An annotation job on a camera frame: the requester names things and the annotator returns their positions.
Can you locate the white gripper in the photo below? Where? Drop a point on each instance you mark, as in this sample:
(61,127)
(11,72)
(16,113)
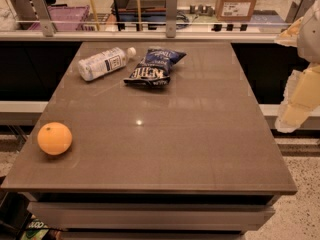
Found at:
(310,39)

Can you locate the metal railing post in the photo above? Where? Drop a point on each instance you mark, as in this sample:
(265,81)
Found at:
(297,9)
(171,14)
(46,25)

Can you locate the clear plastic water bottle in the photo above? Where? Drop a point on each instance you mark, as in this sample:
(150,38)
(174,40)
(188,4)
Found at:
(105,62)

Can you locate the purple plastic crate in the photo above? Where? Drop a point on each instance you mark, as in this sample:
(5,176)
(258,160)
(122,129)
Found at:
(68,18)

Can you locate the blue chip bag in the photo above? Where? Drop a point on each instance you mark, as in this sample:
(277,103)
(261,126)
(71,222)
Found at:
(155,68)

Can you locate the cardboard box with label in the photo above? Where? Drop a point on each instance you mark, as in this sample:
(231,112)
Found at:
(234,10)

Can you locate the metal railing post middle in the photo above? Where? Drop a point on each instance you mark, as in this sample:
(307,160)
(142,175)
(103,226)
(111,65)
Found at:
(171,14)

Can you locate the orange fruit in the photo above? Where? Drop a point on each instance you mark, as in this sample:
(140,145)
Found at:
(54,138)

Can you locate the green package under table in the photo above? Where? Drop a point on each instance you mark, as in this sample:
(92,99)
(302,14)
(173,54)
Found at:
(35,230)

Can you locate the metal railing post left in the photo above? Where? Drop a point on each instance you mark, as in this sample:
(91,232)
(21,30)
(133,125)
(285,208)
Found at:
(46,25)

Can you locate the grey table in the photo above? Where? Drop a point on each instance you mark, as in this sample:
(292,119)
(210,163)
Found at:
(194,160)

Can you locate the metal railing post right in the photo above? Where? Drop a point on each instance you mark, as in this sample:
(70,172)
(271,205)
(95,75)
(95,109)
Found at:
(297,9)

